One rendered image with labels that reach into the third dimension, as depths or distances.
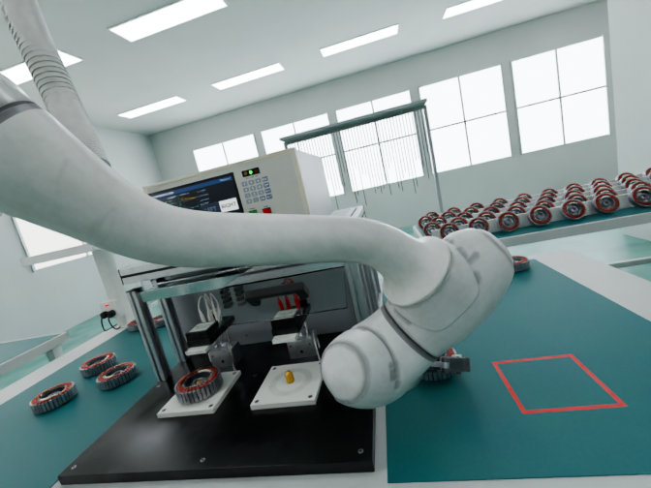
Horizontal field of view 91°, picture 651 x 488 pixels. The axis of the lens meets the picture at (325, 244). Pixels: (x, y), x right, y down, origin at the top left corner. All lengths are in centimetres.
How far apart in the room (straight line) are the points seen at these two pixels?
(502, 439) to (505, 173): 697
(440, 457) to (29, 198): 62
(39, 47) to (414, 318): 227
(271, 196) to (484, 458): 67
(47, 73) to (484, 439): 233
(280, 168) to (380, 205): 631
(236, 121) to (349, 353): 752
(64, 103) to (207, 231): 192
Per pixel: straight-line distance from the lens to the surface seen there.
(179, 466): 77
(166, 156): 864
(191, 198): 92
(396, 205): 709
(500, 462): 64
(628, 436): 72
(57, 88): 227
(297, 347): 92
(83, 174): 35
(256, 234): 33
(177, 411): 91
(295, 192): 81
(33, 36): 243
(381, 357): 42
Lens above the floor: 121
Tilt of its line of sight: 10 degrees down
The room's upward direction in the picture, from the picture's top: 13 degrees counter-clockwise
